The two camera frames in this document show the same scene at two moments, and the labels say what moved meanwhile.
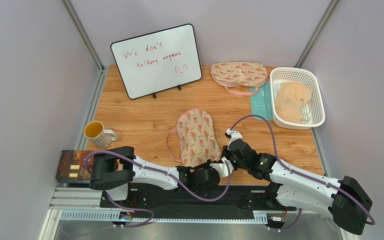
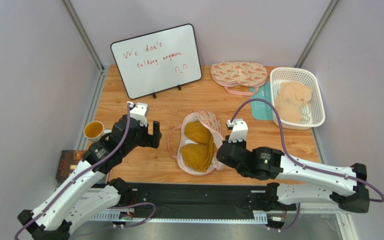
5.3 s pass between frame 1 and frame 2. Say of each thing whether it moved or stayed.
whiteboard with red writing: stayed
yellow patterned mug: stayed
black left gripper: moved
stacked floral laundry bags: stayed
